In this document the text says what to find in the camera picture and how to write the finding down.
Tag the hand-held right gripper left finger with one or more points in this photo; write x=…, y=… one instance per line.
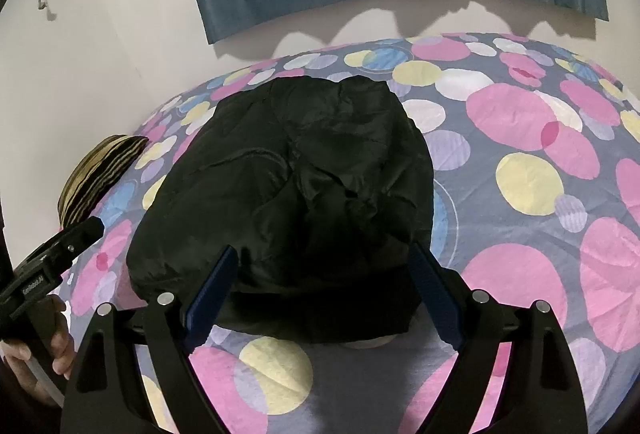
x=210, y=299

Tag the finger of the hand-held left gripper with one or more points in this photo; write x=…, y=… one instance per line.
x=75, y=239

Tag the person's left hand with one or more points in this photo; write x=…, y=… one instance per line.
x=62, y=344

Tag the striped pillow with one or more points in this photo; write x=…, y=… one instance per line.
x=95, y=179

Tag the black puffer jacket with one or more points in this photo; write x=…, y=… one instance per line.
x=300, y=174

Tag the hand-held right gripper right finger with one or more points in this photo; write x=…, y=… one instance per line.
x=437, y=294

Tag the translucent white tube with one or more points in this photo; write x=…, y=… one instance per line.
x=47, y=381

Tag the polka dot bed sheet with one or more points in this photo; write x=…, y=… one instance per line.
x=500, y=214

